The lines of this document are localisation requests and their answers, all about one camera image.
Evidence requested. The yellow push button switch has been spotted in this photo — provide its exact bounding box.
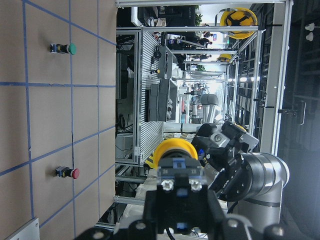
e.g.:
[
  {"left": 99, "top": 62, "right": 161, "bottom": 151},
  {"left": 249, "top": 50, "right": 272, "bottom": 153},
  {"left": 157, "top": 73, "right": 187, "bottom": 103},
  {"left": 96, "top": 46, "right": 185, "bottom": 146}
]
[{"left": 153, "top": 138, "right": 209, "bottom": 234}]

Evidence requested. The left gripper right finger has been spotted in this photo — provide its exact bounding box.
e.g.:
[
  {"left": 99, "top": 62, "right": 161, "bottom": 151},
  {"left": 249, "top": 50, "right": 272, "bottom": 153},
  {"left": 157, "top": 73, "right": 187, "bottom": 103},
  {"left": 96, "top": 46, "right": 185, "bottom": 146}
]
[{"left": 207, "top": 190, "right": 251, "bottom": 240}]

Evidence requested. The brown paper table cover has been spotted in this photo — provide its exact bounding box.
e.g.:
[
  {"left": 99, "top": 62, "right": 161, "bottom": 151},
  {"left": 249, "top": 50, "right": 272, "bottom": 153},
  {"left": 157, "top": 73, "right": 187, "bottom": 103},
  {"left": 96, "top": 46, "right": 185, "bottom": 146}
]
[{"left": 0, "top": 0, "right": 117, "bottom": 240}]

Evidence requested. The yellow hard hat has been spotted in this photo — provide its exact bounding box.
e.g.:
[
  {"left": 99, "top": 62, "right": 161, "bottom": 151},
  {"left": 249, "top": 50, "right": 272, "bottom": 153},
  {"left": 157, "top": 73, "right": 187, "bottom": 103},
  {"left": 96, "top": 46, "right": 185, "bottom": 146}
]
[{"left": 214, "top": 7, "right": 258, "bottom": 40}]

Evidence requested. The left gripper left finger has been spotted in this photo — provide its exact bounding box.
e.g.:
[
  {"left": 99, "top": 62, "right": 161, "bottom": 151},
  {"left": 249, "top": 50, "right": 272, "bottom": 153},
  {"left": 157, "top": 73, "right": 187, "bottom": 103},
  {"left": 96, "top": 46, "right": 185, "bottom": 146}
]
[{"left": 127, "top": 190, "right": 158, "bottom": 240}]

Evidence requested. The red push button switch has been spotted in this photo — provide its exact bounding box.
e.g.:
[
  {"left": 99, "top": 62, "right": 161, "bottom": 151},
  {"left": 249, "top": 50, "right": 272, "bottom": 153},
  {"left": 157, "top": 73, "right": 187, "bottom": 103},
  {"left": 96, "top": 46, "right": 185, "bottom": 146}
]
[{"left": 55, "top": 166, "right": 80, "bottom": 180}]

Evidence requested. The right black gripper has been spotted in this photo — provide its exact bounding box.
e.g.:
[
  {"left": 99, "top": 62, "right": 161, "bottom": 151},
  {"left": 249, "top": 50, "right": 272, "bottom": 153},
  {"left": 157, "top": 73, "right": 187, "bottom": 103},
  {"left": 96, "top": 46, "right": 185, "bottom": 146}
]
[{"left": 191, "top": 121, "right": 259, "bottom": 202}]

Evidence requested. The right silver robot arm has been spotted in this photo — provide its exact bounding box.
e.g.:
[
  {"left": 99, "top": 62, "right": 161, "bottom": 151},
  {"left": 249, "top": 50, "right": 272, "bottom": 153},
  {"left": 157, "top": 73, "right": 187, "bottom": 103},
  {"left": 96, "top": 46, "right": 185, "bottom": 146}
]
[{"left": 191, "top": 121, "right": 290, "bottom": 233}]

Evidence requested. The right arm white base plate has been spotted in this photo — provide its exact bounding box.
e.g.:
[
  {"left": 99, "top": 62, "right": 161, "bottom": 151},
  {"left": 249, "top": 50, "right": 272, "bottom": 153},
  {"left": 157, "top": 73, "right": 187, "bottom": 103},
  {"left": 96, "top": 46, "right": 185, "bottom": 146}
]
[{"left": 5, "top": 218, "right": 40, "bottom": 240}]

